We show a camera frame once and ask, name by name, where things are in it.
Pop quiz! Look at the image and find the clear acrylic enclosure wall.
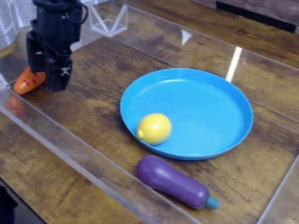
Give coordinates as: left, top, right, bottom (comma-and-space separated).
0, 0, 299, 224

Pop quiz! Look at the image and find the black bar in background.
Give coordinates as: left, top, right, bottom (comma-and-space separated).
216, 0, 297, 33

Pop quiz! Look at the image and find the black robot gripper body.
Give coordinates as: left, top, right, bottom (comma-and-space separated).
31, 0, 84, 57

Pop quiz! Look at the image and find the yellow toy lemon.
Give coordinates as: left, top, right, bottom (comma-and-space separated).
136, 113, 172, 145

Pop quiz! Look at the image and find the blue round tray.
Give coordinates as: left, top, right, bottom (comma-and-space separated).
120, 68, 254, 161

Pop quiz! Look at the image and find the purple toy eggplant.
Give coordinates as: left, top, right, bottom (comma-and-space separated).
136, 155, 220, 209

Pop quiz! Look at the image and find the orange toy carrot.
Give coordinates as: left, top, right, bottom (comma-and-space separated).
14, 67, 46, 95

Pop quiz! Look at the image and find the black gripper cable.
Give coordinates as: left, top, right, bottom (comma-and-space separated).
63, 0, 90, 25

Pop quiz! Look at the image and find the white patterned curtain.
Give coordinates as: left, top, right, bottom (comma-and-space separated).
0, 0, 36, 51

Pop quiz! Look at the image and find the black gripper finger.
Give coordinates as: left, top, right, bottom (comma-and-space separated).
26, 31, 46, 73
46, 58, 72, 92

